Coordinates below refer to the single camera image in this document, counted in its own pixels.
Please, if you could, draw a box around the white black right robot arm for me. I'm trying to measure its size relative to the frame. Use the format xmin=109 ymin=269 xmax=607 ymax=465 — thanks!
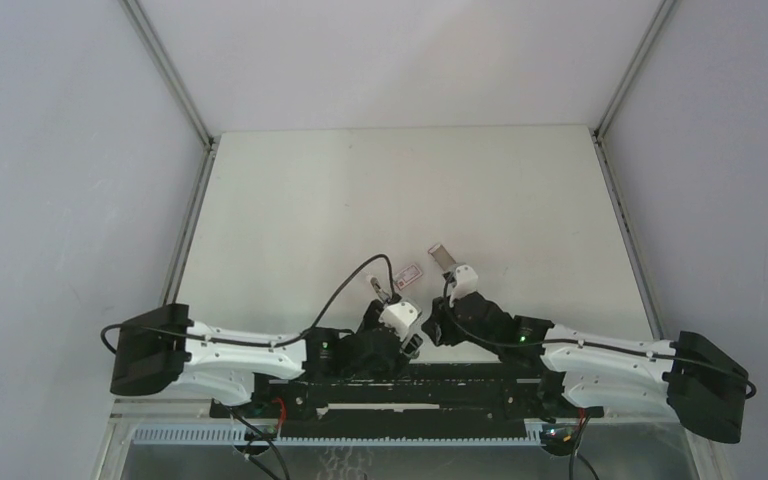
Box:
xmin=422 ymin=293 xmax=757 ymax=444

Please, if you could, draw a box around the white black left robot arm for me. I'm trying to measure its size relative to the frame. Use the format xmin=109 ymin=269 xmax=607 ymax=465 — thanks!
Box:
xmin=109 ymin=297 xmax=423 ymax=417

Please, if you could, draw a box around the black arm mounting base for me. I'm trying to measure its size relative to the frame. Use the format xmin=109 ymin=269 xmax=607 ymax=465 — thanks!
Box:
xmin=209 ymin=363 xmax=605 ymax=435

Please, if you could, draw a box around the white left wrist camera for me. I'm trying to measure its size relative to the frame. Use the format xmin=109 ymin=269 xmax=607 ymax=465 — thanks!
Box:
xmin=379 ymin=300 xmax=422 ymax=340

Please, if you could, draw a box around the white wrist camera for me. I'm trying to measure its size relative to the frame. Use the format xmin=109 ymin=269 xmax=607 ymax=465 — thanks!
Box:
xmin=379 ymin=300 xmax=422 ymax=340
xmin=447 ymin=263 xmax=478 ymax=300

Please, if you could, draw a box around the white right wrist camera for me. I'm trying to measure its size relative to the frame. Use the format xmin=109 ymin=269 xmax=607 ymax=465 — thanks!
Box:
xmin=447 ymin=263 xmax=478 ymax=300

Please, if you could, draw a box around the black right camera cable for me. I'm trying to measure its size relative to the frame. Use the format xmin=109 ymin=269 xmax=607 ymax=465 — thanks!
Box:
xmin=442 ymin=274 xmax=758 ymax=400

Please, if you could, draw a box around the black camera cable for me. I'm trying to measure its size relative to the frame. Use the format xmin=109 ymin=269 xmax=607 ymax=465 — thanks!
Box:
xmin=442 ymin=274 xmax=758 ymax=400
xmin=99 ymin=254 xmax=399 ymax=356

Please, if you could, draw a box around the black left camera cable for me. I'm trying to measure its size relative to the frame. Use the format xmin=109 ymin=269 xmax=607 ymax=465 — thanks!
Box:
xmin=99 ymin=254 xmax=399 ymax=356

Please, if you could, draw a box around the white slotted cable duct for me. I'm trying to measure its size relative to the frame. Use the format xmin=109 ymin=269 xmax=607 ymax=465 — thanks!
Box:
xmin=131 ymin=423 xmax=542 ymax=446

